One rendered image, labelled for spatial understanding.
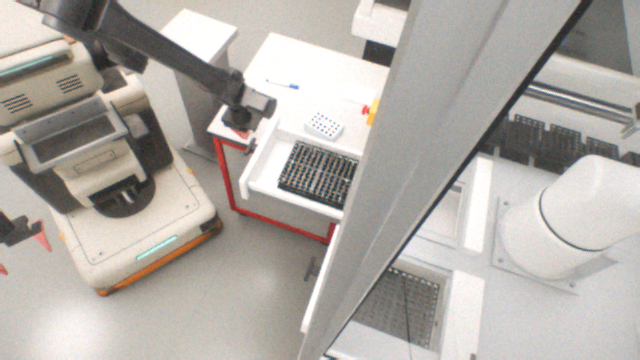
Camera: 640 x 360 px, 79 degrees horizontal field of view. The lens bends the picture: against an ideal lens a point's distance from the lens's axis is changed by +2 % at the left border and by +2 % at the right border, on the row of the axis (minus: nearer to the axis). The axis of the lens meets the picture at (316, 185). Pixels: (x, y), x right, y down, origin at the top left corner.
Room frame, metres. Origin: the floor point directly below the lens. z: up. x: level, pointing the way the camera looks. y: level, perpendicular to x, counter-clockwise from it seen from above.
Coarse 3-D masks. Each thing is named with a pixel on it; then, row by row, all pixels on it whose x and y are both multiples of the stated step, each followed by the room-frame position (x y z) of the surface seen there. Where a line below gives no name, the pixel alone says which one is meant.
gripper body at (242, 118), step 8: (232, 112) 0.66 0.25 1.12; (240, 112) 0.66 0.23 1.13; (248, 112) 0.67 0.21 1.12; (224, 120) 0.66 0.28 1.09; (232, 120) 0.66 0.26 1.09; (240, 120) 0.66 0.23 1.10; (248, 120) 0.67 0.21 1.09; (256, 120) 0.68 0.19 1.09; (248, 128) 0.65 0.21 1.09; (256, 128) 0.66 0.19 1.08
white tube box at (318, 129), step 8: (320, 112) 1.00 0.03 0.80; (312, 120) 0.96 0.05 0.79; (320, 120) 0.97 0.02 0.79; (328, 120) 0.97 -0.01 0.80; (304, 128) 0.94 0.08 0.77; (312, 128) 0.92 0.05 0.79; (320, 128) 0.92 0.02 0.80; (328, 128) 0.93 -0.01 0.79; (336, 128) 0.94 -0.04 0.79; (320, 136) 0.90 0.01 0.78; (328, 136) 0.89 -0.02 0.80; (336, 136) 0.92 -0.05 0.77
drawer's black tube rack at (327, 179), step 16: (288, 160) 0.69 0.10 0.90; (304, 160) 0.70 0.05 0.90; (320, 160) 0.71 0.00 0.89; (336, 160) 0.72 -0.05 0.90; (352, 160) 0.73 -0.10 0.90; (288, 176) 0.65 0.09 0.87; (304, 176) 0.64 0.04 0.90; (320, 176) 0.65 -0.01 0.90; (336, 176) 0.66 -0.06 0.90; (352, 176) 0.69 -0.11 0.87; (304, 192) 0.60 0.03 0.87; (320, 192) 0.59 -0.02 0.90; (336, 192) 0.60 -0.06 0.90; (336, 208) 0.56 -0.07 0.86
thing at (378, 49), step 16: (368, 0) 1.47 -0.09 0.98; (368, 16) 1.46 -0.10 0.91; (384, 16) 1.45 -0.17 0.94; (400, 16) 1.44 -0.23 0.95; (352, 32) 1.47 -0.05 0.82; (368, 32) 1.46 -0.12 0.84; (384, 32) 1.45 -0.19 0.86; (400, 32) 1.43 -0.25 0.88; (368, 48) 1.48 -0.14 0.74; (384, 48) 1.47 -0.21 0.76; (384, 64) 1.46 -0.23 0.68
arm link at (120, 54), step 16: (16, 0) 0.46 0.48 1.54; (32, 0) 0.46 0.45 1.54; (48, 0) 0.45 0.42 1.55; (64, 0) 0.46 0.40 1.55; (80, 0) 0.47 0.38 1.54; (64, 16) 0.44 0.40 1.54; (80, 16) 0.46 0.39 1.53; (112, 48) 0.64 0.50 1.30; (128, 48) 0.65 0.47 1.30; (128, 64) 0.65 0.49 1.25; (144, 64) 0.68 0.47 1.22
